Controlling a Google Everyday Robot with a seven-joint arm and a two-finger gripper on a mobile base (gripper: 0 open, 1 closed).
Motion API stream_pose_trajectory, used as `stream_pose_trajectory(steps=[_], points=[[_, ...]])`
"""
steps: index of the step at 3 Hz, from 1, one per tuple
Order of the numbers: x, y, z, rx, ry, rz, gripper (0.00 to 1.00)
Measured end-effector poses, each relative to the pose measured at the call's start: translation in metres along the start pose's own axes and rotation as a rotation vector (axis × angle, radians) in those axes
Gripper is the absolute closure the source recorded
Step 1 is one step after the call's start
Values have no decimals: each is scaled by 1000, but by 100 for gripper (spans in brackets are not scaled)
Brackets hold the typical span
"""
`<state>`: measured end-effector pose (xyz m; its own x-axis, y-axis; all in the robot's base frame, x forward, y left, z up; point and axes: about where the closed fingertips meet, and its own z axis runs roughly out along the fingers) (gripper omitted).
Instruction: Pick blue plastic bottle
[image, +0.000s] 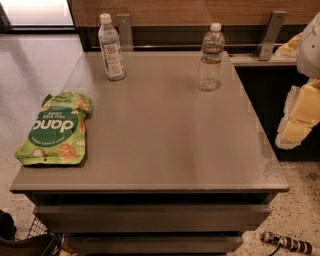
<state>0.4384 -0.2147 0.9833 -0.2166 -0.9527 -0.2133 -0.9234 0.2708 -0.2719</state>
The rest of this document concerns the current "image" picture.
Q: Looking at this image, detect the grey drawer cabinet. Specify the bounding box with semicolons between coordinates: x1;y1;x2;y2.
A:
11;52;289;256

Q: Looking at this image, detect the clear plastic water bottle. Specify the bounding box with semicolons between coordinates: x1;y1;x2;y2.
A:
197;23;225;92

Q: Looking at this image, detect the right metal rail bracket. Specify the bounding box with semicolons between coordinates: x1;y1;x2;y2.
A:
256;10;287;61

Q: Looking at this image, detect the green rice chips bag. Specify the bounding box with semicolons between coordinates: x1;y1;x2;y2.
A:
15;91;92;166

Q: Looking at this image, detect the black wire basket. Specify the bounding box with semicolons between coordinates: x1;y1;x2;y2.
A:
0;210;61;256

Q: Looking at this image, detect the horizontal metal rail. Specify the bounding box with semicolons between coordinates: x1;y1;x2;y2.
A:
131;43;284;50

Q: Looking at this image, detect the blue labelled plastic bottle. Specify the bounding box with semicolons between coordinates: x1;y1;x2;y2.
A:
98;13;126;81

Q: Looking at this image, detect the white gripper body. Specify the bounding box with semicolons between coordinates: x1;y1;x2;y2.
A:
296;12;320;79

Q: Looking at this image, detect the bright window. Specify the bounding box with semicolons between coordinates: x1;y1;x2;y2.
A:
0;0;73;26

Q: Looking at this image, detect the left metal rail bracket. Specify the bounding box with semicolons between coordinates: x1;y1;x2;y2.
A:
116;13;133;51

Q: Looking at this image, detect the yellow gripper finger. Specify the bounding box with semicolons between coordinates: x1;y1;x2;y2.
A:
275;79;320;150
275;33;302;58

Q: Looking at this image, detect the metal rail bracket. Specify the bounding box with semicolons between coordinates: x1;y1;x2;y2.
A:
256;10;287;61
116;13;133;51

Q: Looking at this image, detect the black white striped power strip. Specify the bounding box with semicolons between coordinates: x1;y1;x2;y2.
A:
260;231;320;256

